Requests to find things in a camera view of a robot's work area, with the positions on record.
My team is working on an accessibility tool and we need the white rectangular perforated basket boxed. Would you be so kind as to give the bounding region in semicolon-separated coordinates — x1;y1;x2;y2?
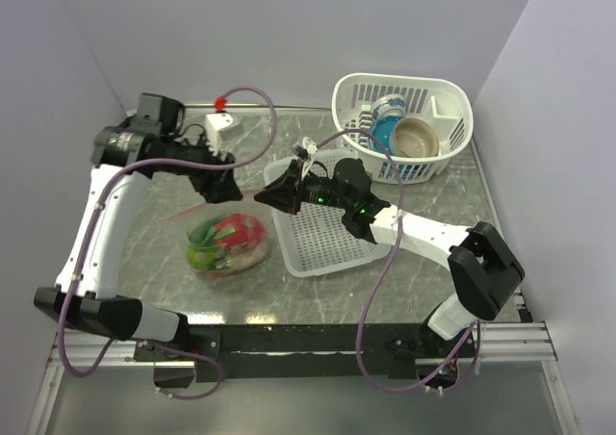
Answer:
263;148;390;278

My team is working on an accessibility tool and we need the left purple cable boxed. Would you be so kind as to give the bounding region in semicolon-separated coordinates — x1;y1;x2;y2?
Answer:
56;86;277;402

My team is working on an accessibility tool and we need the white oval dish rack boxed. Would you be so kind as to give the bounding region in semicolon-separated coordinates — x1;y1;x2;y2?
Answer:
331;73;474;185

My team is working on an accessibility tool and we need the green fake apple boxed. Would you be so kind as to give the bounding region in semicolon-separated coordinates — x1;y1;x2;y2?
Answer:
186;245;226;270

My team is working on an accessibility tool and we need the blue white patterned bowl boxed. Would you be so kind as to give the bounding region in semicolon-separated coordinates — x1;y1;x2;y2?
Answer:
371;93;406;120

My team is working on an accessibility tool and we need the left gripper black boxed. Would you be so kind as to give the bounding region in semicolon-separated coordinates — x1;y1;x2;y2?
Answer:
157;130;244;203

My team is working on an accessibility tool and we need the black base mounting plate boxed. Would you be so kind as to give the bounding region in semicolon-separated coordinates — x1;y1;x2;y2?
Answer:
133;323;476;390

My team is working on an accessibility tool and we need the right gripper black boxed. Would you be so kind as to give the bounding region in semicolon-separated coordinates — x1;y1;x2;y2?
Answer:
255;160;352;216

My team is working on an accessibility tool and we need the green fake leafy vegetable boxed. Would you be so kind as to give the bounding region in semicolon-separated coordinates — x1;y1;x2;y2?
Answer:
187;217;219;248

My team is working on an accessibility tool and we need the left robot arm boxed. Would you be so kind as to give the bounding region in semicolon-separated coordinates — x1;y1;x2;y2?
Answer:
34;93;242;360

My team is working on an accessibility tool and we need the clear zip top bag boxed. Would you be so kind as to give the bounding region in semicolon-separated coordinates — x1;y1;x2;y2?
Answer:
157;189;271;277

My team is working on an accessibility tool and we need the red fake dragon fruit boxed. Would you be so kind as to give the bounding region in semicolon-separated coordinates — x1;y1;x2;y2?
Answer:
213;213;268;252

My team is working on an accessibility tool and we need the aluminium frame rail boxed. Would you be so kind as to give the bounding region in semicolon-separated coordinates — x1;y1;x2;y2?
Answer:
25;322;581;434

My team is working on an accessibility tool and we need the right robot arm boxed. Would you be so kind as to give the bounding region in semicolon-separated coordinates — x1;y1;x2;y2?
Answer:
254;158;525;357

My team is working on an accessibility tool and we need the beige ceramic bowl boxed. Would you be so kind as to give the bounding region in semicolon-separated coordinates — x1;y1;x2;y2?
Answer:
390;117;439;159

